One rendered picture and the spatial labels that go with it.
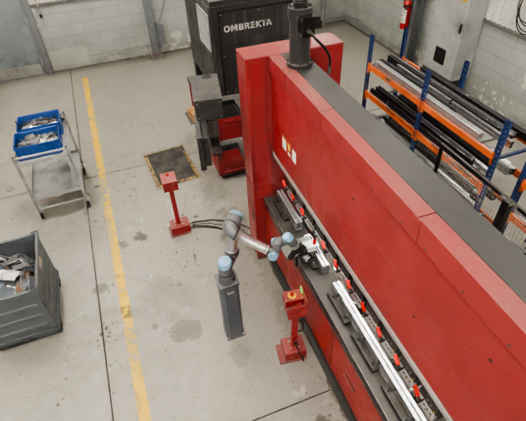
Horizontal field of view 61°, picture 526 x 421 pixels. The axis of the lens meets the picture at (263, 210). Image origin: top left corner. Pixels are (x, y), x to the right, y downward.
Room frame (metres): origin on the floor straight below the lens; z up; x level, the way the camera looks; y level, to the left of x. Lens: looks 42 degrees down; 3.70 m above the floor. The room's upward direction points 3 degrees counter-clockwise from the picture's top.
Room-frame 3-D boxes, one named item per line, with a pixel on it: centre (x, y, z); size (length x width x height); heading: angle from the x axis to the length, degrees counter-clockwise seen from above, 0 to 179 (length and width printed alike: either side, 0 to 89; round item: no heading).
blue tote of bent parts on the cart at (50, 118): (4.92, 2.72, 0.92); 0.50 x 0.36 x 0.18; 109
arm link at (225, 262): (2.44, 0.33, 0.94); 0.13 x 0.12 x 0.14; 161
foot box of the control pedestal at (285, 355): (2.18, -0.19, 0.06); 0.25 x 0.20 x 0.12; 100
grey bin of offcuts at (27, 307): (2.76, 2.40, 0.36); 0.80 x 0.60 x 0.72; 19
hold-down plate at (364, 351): (1.62, -0.66, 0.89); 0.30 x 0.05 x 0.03; 18
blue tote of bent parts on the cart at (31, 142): (4.52, 2.60, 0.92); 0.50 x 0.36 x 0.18; 109
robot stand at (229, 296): (2.44, 0.34, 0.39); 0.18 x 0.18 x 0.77; 19
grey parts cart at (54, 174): (4.68, 2.65, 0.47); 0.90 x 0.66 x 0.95; 19
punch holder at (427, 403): (1.10, -0.89, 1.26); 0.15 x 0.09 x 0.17; 18
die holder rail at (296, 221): (3.12, -0.25, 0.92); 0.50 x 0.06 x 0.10; 18
